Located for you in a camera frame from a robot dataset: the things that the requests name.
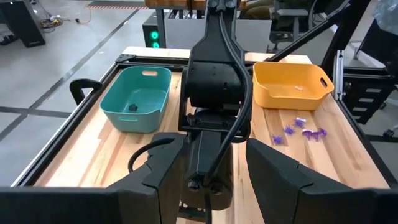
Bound grey office chair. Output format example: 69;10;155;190
269;0;312;52

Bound black computer tower green lights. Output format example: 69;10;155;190
142;14;167;50

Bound clear plastic sheet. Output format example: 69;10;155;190
371;0;398;37

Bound green plastic bin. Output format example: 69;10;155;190
99;65;172;134

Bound floor cable bundle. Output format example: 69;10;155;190
39;14;93;30

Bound silver metal bracket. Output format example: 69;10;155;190
332;49;345;101

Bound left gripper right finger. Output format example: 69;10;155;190
245;138;398;224

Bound black speaker box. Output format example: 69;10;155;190
0;0;47;49

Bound person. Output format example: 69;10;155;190
241;0;276;20

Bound dark partition panel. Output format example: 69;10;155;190
354;18;398;75

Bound orange plastic bin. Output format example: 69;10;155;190
252;61;335;111

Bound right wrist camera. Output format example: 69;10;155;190
182;130;234;211

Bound black frame hook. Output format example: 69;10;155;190
69;78;103;106

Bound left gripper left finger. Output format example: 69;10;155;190
0;132;188;224

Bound grey panel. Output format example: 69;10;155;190
164;18;273;54

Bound black stepped stand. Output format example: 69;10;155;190
341;67;398;125

